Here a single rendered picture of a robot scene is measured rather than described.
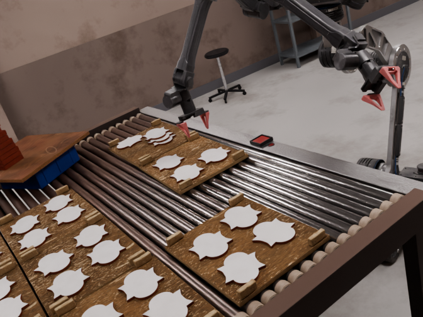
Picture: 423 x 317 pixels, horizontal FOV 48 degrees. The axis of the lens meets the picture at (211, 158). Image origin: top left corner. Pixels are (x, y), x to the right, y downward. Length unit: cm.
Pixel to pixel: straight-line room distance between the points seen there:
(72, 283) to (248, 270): 58
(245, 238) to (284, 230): 12
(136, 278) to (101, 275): 16
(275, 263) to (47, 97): 451
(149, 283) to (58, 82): 433
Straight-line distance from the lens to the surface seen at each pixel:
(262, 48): 657
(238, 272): 138
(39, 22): 555
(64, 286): 163
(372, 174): 175
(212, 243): 152
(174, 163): 213
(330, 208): 160
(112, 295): 151
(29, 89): 558
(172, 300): 137
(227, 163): 200
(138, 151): 242
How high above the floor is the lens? 180
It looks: 24 degrees down
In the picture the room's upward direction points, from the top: 17 degrees counter-clockwise
